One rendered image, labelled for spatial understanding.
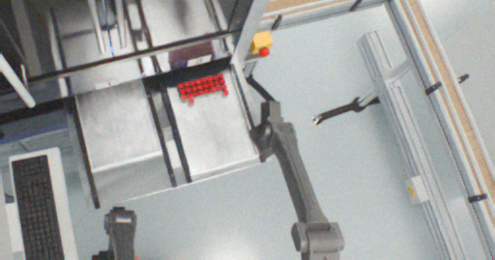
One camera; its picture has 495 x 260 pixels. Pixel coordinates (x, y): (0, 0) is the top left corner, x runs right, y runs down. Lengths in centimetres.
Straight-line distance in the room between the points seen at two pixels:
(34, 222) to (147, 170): 46
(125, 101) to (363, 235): 159
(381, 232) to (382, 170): 34
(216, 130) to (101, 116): 43
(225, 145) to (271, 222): 98
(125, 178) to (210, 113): 40
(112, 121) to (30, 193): 41
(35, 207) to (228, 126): 78
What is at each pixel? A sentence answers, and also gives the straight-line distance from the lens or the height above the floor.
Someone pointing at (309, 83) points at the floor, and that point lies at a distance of 310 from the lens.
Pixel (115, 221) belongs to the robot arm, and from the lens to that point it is 142.
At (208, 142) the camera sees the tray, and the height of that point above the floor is 88.
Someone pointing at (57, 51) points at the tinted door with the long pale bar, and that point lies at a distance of 158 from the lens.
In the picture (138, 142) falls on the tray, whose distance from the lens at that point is 197.
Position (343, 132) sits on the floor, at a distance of 308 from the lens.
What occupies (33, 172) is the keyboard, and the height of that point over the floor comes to 83.
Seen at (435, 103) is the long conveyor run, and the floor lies 91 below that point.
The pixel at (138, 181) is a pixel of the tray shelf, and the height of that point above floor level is 88.
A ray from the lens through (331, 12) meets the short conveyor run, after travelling 225.
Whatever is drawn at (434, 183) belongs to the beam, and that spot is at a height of 55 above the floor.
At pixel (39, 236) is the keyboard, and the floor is 83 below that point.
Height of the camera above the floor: 281
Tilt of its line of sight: 71 degrees down
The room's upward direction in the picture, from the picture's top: 12 degrees clockwise
